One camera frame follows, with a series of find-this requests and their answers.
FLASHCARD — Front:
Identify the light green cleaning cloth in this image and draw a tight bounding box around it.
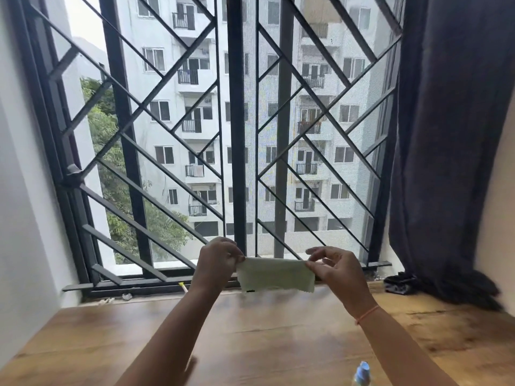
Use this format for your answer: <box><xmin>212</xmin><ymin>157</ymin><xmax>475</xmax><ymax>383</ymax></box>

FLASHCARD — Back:
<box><xmin>236</xmin><ymin>257</ymin><xmax>317</xmax><ymax>294</ymax></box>

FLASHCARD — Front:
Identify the green tree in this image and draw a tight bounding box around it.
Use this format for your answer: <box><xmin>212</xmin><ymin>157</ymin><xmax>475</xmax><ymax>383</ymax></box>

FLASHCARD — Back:
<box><xmin>80</xmin><ymin>78</ymin><xmax>194</xmax><ymax>265</ymax></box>

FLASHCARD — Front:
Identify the person's left hand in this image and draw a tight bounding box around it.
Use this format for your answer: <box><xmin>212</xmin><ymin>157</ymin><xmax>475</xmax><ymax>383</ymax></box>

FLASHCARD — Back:
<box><xmin>189</xmin><ymin>236</ymin><xmax>246</xmax><ymax>296</ymax></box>

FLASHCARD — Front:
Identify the dark curtain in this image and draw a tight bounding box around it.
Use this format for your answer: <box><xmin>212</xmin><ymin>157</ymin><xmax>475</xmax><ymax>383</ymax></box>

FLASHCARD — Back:
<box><xmin>388</xmin><ymin>0</ymin><xmax>515</xmax><ymax>312</ymax></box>

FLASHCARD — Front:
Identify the person's right forearm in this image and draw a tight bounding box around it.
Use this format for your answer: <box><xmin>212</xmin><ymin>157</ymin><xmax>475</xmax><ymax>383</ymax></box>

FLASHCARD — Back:
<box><xmin>356</xmin><ymin>306</ymin><xmax>459</xmax><ymax>386</ymax></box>

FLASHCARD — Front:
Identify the person's left forearm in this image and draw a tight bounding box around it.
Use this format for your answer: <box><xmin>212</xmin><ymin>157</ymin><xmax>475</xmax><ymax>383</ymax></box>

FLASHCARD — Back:
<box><xmin>114</xmin><ymin>285</ymin><xmax>220</xmax><ymax>386</ymax></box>

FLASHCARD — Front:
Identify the small spray bottle blue cap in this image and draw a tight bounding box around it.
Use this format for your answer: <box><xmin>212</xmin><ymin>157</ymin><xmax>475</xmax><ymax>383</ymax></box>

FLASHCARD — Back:
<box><xmin>353</xmin><ymin>360</ymin><xmax>371</xmax><ymax>386</ymax></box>

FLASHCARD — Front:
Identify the black window frame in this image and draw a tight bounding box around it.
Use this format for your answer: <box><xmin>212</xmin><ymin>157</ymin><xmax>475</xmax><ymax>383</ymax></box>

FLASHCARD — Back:
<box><xmin>8</xmin><ymin>0</ymin><xmax>407</xmax><ymax>299</ymax></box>

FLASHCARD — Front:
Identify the person's right hand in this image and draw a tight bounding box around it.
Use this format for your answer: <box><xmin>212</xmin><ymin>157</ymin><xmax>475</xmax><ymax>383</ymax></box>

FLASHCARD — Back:
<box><xmin>304</xmin><ymin>246</ymin><xmax>378</xmax><ymax>320</ymax></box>

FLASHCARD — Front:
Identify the dark crumpled cloth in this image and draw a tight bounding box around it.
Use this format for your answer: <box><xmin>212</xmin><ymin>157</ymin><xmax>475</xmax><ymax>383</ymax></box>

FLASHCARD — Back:
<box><xmin>383</xmin><ymin>272</ymin><xmax>419</xmax><ymax>296</ymax></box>

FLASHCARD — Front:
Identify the white apartment building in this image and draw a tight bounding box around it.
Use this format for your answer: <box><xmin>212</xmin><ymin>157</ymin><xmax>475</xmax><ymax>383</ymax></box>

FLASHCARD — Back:
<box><xmin>116</xmin><ymin>0</ymin><xmax>395</xmax><ymax>262</ymax></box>

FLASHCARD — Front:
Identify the pink wrist thread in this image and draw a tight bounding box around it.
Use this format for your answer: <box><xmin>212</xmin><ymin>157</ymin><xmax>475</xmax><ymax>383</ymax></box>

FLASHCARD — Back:
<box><xmin>354</xmin><ymin>304</ymin><xmax>381</xmax><ymax>326</ymax></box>

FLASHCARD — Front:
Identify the black metal window grille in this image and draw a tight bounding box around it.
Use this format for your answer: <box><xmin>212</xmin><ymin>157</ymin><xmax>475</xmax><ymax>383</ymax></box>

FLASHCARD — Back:
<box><xmin>24</xmin><ymin>0</ymin><xmax>403</xmax><ymax>292</ymax></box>

